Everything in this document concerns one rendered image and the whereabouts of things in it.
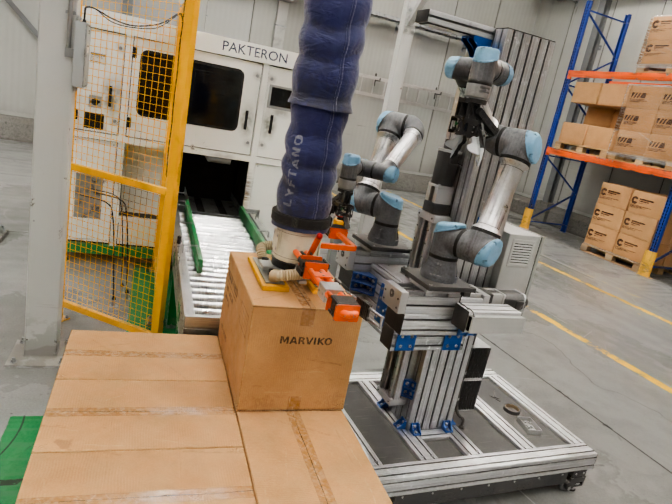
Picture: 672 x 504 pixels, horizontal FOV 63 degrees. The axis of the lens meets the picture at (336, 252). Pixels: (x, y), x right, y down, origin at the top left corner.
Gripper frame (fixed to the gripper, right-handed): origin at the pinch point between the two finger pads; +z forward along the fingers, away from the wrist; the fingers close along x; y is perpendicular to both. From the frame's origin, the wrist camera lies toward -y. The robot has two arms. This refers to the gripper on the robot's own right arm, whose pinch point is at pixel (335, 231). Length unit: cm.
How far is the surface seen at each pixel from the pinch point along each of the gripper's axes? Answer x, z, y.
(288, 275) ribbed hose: -33, 6, 49
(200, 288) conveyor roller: -49, 53, -56
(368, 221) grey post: 141, 53, -284
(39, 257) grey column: -130, 49, -76
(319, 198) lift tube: -24, -21, 40
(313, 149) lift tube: -29, -38, 40
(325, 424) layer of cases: -16, 54, 69
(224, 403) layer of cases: -50, 54, 55
